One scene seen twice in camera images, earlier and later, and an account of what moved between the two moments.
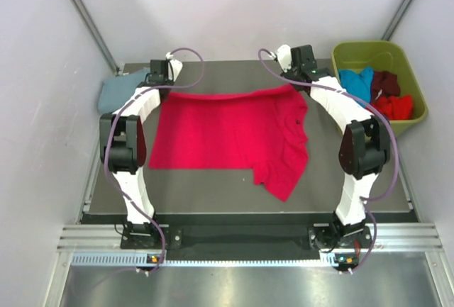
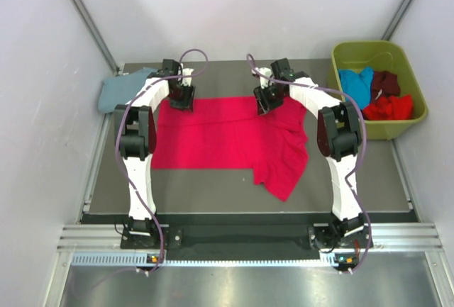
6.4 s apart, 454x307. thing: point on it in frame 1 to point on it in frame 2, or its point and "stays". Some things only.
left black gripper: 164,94 to 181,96
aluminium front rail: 107,237 stays
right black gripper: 296,87 to 264,105
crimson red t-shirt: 264,130 stays
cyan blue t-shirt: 357,84 stays
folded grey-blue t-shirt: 115,90 stays
